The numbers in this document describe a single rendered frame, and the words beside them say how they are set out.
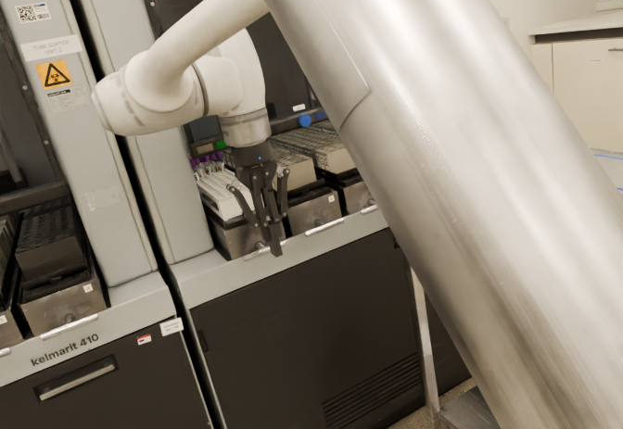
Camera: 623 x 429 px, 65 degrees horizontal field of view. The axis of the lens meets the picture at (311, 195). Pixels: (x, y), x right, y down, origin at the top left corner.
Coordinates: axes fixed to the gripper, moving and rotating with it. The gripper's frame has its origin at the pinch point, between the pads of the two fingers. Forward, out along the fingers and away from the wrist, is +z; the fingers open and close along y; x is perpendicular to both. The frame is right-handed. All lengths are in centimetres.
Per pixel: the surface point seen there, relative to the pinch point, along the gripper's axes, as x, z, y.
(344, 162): -19.2, -4.2, -29.4
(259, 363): -11.8, 34.2, 7.1
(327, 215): -11.6, 4.5, -18.3
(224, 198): -15.6, -6.4, 3.7
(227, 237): -11.7, 1.0, 6.3
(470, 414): 16, 52, -31
